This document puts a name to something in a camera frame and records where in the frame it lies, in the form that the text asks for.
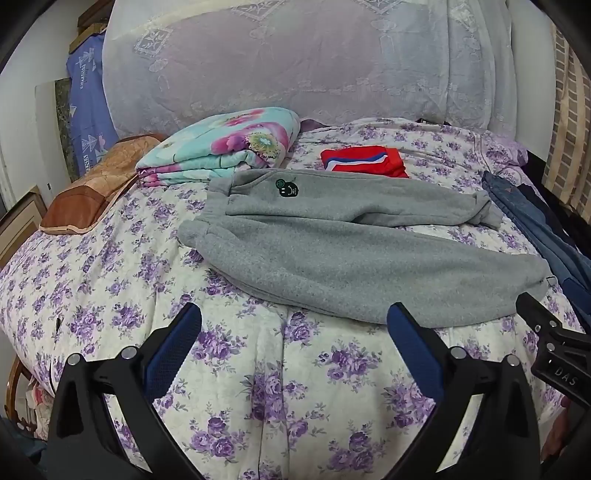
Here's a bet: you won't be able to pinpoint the grey fleece sweatpants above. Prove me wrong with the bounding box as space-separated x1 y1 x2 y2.
178 170 554 328

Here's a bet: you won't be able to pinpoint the blue denim jeans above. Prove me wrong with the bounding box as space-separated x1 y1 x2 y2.
482 172 591 333

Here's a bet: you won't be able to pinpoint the purple floral bed quilt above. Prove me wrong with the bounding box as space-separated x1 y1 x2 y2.
1 119 563 479

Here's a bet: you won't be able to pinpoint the beige checkered curtain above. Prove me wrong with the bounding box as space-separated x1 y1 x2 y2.
543 27 591 222

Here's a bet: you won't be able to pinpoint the brown orange pillow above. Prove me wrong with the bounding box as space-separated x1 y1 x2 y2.
39 134 165 235

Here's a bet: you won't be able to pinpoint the folded red striped garment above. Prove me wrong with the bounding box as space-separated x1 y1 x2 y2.
321 146 409 178

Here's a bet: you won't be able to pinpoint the blue patterned fabric bag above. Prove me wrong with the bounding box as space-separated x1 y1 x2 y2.
66 34 119 176

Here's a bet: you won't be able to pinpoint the folded teal pink floral blanket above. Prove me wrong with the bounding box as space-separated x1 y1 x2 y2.
136 107 301 187

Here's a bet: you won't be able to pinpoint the white lace headboard cover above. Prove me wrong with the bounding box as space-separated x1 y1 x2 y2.
103 0 517 136

